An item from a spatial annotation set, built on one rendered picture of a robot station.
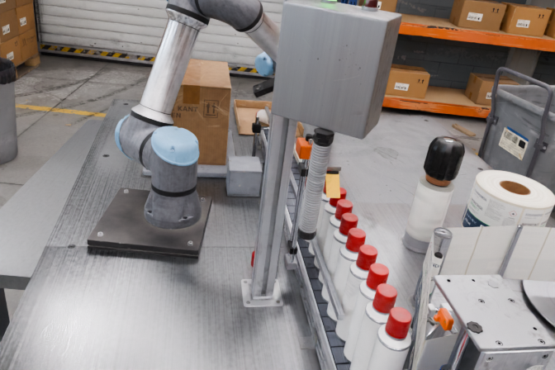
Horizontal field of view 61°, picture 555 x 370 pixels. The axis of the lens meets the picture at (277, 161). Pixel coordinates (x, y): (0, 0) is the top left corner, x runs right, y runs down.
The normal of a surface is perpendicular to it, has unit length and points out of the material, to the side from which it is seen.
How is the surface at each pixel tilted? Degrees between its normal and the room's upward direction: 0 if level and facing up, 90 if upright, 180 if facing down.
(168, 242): 1
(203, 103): 90
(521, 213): 90
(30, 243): 0
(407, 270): 0
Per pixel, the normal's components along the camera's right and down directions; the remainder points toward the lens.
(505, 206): -0.60, 0.29
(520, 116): -0.95, 0.10
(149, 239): 0.12, -0.90
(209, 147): 0.13, 0.45
